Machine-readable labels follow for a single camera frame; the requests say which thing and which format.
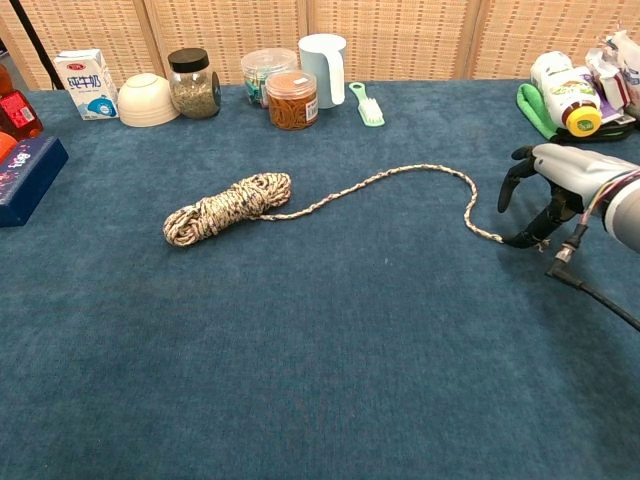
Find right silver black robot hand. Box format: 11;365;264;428
497;143;640;251

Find beige speckled braided rope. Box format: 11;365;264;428
162;164;551;254

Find green cloth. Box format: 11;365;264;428
516;82;636;145

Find white bottle with yellow cap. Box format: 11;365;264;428
529;50;604;139

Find white purple snack packet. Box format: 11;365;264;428
584;46;634;125

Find green scrubbing brush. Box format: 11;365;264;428
348;81;387;128

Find bamboo folding screen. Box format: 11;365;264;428
0;0;640;92

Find pale blue plastic pitcher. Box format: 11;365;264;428
297;33;348;110

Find plastic jar of rubber bands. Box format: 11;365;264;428
264;70;320;131

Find blue carpet table cover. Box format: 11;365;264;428
0;78;640;480

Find clear tub of coloured clips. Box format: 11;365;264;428
240;47;300;109

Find glass jar with black lid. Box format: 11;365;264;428
167;47;223;120

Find upturned cream bowl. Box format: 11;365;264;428
117;72;182;128

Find white blue milk carton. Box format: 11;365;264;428
53;48;120;121

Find dark blue printed box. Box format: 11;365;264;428
0;135;70;229

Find black tripod stand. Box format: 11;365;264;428
8;0;67;91

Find amber honey bottle red label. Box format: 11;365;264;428
0;63;45;142

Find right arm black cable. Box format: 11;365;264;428
544;169;640;332

